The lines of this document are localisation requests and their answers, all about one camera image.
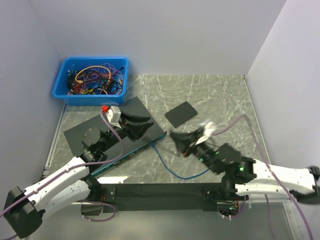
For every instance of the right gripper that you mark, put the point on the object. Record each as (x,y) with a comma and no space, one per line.
(184,140)

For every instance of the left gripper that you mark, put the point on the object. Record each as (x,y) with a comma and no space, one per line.
(135,131)

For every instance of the small black network switch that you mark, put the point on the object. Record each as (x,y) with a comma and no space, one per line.
(180,114)

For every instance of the large black network switch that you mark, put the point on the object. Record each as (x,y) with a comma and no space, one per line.
(93,140)

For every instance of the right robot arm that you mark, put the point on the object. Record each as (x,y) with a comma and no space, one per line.
(245,177)

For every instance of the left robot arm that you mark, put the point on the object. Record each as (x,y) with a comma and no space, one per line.
(25,209)

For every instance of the blue plastic bin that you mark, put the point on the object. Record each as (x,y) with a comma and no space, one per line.
(92,81)

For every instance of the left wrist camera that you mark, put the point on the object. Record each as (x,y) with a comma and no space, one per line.
(112,115)

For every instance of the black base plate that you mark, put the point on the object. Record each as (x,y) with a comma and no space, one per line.
(163,196)

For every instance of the aluminium rail frame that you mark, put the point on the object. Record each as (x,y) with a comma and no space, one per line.
(227,209)

